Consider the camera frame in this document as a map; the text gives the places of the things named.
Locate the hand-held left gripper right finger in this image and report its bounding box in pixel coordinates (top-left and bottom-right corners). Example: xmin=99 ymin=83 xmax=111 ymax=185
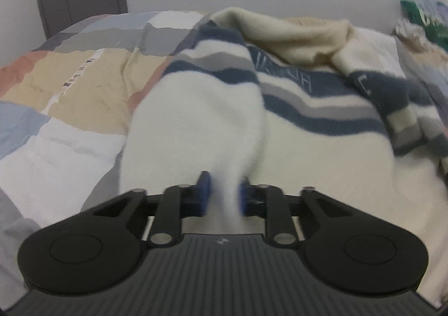
xmin=239 ymin=178 xmax=365 ymax=250

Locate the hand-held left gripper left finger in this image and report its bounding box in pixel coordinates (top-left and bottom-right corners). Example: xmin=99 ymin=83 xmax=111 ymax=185
xmin=83 ymin=171 xmax=212 ymax=247

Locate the cream sweater with navy stripes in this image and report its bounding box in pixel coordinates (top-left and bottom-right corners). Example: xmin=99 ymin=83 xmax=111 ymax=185
xmin=119 ymin=6 xmax=448 ymax=306

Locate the patchwork quilt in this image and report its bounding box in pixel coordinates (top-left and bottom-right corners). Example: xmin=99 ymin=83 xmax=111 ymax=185
xmin=0 ymin=11 xmax=448 ymax=303

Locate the green bag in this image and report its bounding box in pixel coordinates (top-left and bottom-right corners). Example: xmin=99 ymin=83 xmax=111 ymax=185
xmin=401 ymin=0 xmax=448 ymax=52

